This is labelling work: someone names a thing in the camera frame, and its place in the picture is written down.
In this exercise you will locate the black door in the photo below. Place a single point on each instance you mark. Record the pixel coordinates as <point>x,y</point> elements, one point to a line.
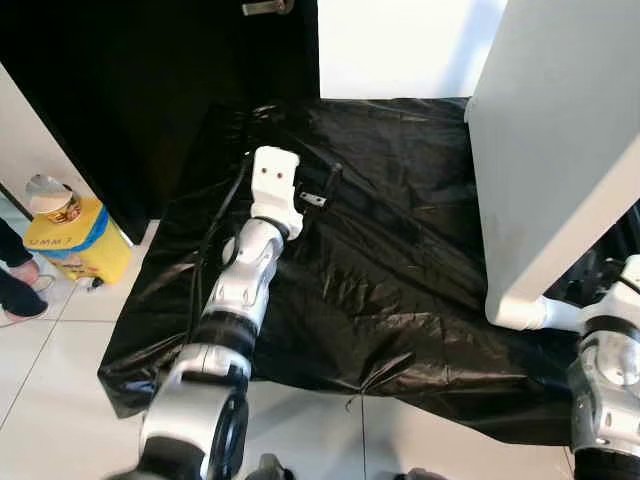
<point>150,80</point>

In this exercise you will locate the person lower leg and foot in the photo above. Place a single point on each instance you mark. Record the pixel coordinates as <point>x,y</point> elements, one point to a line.
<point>20,285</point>

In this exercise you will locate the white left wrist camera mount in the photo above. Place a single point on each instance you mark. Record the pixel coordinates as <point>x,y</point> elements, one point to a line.
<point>275,180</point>

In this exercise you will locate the thin dark floor thread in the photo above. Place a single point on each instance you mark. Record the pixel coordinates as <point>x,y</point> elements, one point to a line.
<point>352,402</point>

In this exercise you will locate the printed paper cup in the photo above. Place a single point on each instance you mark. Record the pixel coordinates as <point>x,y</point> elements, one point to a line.
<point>55,205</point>

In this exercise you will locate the dark grey robot left leg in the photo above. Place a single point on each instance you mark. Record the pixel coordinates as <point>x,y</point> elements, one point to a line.
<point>270,468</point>

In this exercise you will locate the dark grey robot right leg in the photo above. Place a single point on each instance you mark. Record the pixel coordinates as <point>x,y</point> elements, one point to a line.
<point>420,475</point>

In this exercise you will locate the white plastic children table top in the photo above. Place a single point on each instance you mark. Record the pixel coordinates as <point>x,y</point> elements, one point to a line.
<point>560,130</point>

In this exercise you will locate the black plastic table cover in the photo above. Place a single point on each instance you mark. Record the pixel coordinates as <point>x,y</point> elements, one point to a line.
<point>400,250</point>

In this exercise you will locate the dark grey robot leg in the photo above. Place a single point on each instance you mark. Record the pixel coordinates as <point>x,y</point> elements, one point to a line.
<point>270,468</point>
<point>420,475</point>

